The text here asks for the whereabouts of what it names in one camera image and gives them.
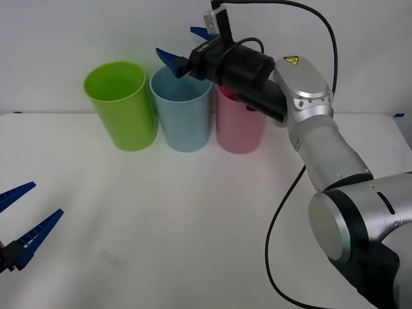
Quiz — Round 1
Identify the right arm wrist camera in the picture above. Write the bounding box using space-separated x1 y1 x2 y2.
203 7 234 46

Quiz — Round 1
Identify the pink plastic bin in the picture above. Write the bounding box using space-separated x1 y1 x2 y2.
214 83 268 155

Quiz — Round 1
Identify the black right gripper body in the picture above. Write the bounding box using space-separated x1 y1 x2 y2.
188 35 277 93

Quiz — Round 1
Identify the green plastic bin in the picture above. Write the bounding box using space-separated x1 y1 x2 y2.
83 61 158 153

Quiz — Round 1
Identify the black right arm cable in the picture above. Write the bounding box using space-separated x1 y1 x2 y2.
211 0 339 309

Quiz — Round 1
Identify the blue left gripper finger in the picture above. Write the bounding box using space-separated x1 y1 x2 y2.
6 209 64 271
0 181 37 212

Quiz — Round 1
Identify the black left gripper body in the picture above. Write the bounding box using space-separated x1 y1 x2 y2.
0 240 14 275

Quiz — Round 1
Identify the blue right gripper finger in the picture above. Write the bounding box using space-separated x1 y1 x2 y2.
189 26 212 42
155 47 191 79

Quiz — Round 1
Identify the pale blue plastic bin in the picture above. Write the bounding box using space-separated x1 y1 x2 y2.
149 66 213 153

